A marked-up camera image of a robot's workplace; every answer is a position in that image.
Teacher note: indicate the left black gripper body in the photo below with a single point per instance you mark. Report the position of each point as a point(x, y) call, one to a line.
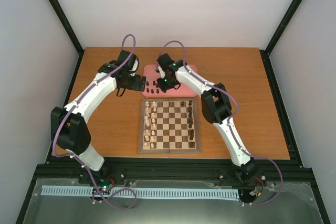
point(130, 84)

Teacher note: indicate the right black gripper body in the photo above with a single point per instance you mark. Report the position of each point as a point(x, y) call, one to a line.
point(167, 84)

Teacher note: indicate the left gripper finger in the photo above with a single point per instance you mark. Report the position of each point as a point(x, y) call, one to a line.
point(144, 79)
point(143, 87)

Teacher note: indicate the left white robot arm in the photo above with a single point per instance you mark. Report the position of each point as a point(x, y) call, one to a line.
point(70, 135)

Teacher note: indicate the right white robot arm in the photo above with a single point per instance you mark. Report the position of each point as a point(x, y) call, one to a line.
point(216, 109)

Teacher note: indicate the wooden chess board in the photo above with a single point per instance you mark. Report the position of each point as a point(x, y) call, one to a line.
point(167, 128)

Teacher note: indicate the pink plastic tray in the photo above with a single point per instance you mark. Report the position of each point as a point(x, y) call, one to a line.
point(152, 75)

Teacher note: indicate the transparent acrylic sheet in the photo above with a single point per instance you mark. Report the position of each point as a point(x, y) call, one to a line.
point(286, 208)

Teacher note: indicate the black aluminium frame base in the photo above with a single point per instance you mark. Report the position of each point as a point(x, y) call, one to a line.
point(284, 176)

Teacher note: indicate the light blue cable duct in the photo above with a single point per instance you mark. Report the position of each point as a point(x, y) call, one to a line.
point(142, 193)

